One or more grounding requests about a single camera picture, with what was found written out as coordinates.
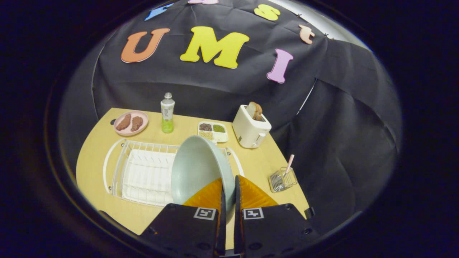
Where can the toast bread slice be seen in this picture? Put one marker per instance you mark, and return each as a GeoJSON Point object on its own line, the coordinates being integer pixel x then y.
{"type": "Point", "coordinates": [254, 110]}

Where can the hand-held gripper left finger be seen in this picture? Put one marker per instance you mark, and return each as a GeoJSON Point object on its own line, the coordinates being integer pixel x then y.
{"type": "Point", "coordinates": [186, 229]}

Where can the clear bottle with green drink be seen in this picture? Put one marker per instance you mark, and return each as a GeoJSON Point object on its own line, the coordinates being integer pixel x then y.
{"type": "Point", "coordinates": [167, 113]}

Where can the white drain tray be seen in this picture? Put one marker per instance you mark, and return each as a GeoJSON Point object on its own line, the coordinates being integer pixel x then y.
{"type": "Point", "coordinates": [147, 179]}

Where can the pale green plate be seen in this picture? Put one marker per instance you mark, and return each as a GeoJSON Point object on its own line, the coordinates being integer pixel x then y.
{"type": "Point", "coordinates": [197, 168]}

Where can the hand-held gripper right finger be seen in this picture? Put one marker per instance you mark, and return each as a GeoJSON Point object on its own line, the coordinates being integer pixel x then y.
{"type": "Point", "coordinates": [272, 229]}

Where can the white divided snack tray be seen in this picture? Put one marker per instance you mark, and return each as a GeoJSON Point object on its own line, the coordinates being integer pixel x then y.
{"type": "Point", "coordinates": [220, 137]}

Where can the pink plate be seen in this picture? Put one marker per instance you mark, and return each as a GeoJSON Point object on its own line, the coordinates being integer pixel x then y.
{"type": "Point", "coordinates": [142, 116]}

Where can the brown meat piece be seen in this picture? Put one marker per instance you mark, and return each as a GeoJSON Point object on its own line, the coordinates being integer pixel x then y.
{"type": "Point", "coordinates": [136, 123]}
{"type": "Point", "coordinates": [123, 122]}

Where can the white toaster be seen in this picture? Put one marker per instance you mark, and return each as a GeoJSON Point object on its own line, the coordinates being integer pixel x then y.
{"type": "Point", "coordinates": [245, 130]}

